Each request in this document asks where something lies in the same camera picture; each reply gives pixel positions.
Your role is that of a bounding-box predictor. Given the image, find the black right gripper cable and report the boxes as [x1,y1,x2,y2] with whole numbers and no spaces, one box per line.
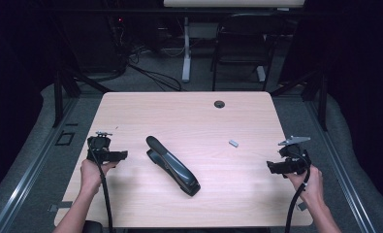
[284,151,312,233]

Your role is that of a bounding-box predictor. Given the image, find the white desk leg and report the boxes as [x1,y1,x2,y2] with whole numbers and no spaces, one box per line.
[181,16,192,83]

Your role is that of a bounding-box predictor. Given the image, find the black metal frame stand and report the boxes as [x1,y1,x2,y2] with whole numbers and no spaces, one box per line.
[51,64,112,129]
[270,69,329,132]

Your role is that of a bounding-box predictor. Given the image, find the person's right hand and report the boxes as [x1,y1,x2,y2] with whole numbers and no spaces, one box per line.
[284,164,324,206]

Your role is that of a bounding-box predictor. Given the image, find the dark computer tower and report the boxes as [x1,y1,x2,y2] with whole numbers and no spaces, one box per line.
[108,16,129,70]

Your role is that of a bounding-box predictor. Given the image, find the person's left hand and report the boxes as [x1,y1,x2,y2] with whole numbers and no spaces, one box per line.
[80,158,117,197]

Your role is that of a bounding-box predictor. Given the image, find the black folding chair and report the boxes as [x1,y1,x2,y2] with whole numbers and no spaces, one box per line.
[210,13,285,92]

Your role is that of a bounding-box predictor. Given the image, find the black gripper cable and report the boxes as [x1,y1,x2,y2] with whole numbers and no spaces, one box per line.
[87,147,114,233]
[284,151,312,233]

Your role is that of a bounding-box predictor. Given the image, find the black floor cables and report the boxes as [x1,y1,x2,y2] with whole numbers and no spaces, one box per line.
[127,61,183,92]

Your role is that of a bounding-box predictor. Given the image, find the aluminium floor rail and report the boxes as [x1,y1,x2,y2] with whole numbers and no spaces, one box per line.
[0,96,80,233]
[303,100,377,233]

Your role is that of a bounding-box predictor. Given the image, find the dark rounded object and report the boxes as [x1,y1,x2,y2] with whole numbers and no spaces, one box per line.
[81,220,104,233]

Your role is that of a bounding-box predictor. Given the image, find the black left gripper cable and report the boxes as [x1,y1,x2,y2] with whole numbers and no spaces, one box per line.
[87,147,114,233]

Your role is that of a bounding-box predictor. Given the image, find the white desk foot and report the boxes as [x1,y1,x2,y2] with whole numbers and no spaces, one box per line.
[256,65,267,83]

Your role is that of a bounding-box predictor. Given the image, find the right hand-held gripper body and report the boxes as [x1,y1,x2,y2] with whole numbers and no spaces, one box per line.
[277,135,312,176]

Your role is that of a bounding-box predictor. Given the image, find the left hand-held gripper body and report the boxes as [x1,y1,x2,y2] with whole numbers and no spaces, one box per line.
[86,130,113,162]

